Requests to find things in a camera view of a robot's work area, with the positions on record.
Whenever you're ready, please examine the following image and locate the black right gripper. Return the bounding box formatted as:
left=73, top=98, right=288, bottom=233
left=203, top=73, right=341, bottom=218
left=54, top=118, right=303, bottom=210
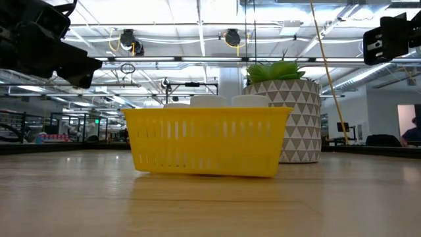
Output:
left=362, top=11, right=421, bottom=66

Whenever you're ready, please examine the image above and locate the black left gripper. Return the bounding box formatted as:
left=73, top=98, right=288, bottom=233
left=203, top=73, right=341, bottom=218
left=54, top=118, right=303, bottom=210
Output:
left=0, top=19, right=103, bottom=89

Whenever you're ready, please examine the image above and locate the yellow plastic basket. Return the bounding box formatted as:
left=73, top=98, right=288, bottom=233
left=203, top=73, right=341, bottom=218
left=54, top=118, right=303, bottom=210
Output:
left=121, top=107, right=293, bottom=178

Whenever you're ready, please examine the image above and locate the person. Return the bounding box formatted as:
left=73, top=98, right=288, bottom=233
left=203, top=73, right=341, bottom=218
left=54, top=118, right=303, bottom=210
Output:
left=400, top=115, right=421, bottom=147

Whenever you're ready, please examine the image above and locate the black computer monitor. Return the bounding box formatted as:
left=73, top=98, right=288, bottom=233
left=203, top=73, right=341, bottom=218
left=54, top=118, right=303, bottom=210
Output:
left=336, top=121, right=352, bottom=134

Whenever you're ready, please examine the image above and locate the black office chair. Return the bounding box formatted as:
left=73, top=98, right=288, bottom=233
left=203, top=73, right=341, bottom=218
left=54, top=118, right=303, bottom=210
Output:
left=365, top=134, right=403, bottom=148

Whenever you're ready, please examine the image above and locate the succulent in patterned pot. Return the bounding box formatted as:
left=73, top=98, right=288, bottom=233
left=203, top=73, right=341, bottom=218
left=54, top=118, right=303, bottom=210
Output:
left=241, top=49, right=322, bottom=164

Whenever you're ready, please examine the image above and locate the black ceiling cable reel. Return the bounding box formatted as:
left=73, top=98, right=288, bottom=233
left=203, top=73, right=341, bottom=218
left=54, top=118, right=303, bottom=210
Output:
left=118, top=28, right=145, bottom=57
left=224, top=28, right=241, bottom=47

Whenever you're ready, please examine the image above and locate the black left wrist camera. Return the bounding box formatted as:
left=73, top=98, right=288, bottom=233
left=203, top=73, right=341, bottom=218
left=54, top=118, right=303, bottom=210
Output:
left=31, top=0, right=72, bottom=38

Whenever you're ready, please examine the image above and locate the yellow hanging cable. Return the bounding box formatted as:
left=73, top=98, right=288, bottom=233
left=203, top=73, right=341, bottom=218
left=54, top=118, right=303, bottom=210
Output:
left=309, top=0, right=349, bottom=145

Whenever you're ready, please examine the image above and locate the black camera gantry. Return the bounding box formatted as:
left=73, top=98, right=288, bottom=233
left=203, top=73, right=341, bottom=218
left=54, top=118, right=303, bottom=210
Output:
left=160, top=77, right=220, bottom=108

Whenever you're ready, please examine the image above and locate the black aluminium table frame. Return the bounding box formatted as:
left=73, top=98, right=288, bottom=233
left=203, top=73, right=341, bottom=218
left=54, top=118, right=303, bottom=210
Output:
left=0, top=141, right=421, bottom=159

